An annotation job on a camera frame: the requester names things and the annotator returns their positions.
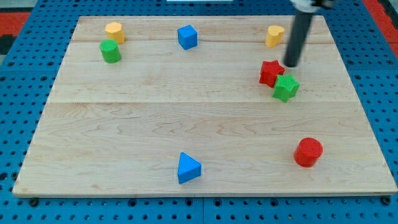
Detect green cylinder block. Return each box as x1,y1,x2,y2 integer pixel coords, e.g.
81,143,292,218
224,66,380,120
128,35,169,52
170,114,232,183
99,39,121,63

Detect red star block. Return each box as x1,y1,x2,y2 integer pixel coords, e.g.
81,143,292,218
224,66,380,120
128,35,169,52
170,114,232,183
259,60,285,88

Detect yellow heart block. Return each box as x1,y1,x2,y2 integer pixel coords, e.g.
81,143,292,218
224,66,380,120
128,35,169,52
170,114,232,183
265,25,285,48

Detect light wooden board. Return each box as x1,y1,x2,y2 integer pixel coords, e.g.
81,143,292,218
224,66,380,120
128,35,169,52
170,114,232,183
13,16,397,198

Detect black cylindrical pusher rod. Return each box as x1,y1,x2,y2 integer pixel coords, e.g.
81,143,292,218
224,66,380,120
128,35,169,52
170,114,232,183
284,10,314,68

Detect red cylinder block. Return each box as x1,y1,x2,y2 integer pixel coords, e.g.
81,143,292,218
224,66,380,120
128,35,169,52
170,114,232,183
294,138,323,167

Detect green star block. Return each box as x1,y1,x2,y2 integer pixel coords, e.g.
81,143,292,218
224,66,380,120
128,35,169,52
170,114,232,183
272,75,300,103

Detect blue cube block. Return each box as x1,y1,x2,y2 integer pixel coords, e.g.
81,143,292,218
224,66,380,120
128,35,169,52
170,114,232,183
177,25,198,50

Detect grey robot end mount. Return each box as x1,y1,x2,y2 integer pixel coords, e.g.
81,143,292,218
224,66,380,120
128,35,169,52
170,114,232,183
290,0,336,13

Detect yellow hexagon block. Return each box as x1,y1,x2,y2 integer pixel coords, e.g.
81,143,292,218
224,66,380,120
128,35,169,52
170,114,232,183
105,22,125,44

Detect blue triangle block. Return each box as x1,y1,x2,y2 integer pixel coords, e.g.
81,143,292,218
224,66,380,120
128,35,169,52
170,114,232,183
177,152,201,184

